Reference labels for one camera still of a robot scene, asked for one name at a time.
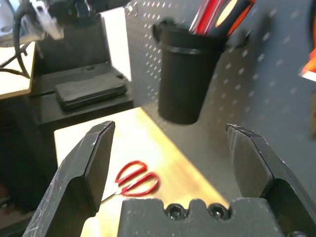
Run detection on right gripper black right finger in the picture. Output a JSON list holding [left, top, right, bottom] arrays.
[[226, 124, 316, 237]]

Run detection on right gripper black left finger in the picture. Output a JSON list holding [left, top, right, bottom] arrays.
[[23, 120, 116, 237]]

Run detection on red-handled scissors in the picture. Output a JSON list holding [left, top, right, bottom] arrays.
[[101, 160, 160, 205]]

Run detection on orange and black pliers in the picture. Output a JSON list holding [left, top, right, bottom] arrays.
[[298, 0, 316, 139]]

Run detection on red-handled screwdriver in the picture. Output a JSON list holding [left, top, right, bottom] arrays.
[[189, 0, 223, 35]]

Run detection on dark grey metal pegboard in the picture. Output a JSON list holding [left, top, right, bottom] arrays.
[[124, 0, 316, 205]]

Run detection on large black ribbed case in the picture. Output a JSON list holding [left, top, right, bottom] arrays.
[[54, 71, 128, 112]]

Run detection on light wooden desk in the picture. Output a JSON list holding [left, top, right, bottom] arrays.
[[0, 40, 37, 101]]

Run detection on black plastic cup holder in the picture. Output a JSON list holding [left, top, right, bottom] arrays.
[[152, 18, 229, 125]]

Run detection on orange and black screwdriver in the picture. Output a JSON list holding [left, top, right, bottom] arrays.
[[214, 0, 255, 38]]

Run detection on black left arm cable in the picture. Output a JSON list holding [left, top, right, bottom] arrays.
[[13, 9, 33, 79]]

